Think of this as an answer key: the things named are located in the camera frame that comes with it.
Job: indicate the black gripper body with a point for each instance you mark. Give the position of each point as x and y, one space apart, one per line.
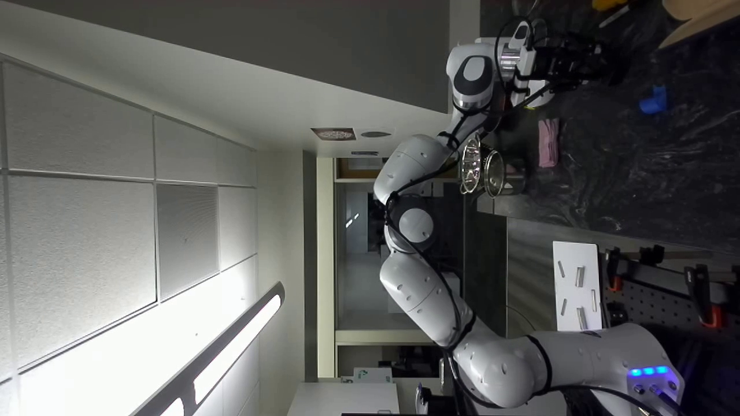
557 61

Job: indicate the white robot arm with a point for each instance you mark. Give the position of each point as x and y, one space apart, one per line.
622 366

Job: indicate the white marker pen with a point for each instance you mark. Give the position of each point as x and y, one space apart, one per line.
613 18

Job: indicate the pink cloth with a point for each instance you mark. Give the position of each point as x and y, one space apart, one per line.
549 131

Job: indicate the blue small object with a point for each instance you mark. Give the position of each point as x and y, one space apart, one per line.
655 102

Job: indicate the white paper sheet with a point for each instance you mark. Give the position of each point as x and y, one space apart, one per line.
577 286

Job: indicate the orange black clamp lower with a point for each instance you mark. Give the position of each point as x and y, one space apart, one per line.
622 269

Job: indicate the orange black clamp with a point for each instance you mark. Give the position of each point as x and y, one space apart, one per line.
622 269
706 294

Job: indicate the orange black clamp upper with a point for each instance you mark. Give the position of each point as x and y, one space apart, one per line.
706 294

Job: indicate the yellow handled tool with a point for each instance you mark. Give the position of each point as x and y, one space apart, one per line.
604 5

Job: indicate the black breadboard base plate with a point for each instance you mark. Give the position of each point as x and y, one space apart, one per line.
667 307

